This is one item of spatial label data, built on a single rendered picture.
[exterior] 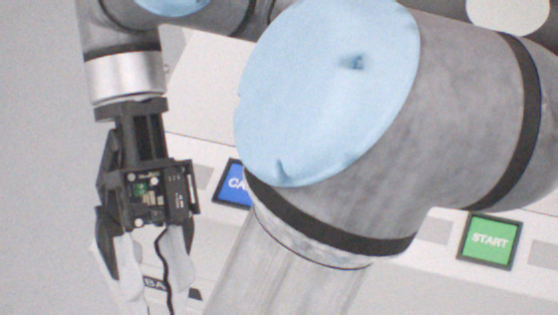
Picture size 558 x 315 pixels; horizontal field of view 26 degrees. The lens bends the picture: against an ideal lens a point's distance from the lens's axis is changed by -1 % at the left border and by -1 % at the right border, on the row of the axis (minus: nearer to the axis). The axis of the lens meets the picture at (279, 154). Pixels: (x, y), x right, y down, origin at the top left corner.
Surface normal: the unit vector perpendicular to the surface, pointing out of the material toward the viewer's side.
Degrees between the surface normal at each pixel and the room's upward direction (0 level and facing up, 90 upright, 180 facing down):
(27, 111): 0
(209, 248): 90
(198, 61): 0
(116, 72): 35
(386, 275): 90
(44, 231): 0
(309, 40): 48
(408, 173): 74
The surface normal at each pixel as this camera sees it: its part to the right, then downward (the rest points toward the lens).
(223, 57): -0.11, -0.57
